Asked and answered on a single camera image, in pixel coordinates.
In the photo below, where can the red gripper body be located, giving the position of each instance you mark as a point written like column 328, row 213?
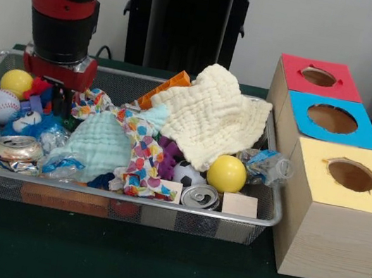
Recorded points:
column 58, row 71

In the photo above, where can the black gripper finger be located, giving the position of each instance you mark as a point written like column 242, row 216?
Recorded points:
column 67, row 103
column 57, row 99

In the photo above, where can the mint green cloth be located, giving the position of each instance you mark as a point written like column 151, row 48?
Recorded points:
column 99, row 142

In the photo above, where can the cream yellow cloth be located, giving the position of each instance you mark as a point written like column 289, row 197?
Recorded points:
column 214, row 119

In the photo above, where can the metal mesh bin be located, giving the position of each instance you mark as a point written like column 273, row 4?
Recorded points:
column 54, row 200

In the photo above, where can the blue puffer ball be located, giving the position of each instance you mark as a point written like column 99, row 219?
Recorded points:
column 51, row 123

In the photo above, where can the white baseball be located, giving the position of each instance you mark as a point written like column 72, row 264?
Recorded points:
column 1, row 106

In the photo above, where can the plain wooden cube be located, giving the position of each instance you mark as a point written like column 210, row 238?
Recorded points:
column 174, row 188
column 240, row 205

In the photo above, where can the small soccer ball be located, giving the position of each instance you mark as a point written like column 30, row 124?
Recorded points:
column 187, row 174

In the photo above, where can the yellow smiley ball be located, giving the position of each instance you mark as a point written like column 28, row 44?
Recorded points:
column 226, row 173

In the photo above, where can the dark green table cloth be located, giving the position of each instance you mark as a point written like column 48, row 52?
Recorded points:
column 150, row 268

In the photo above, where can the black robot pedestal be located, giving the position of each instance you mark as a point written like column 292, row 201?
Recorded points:
column 188, row 39

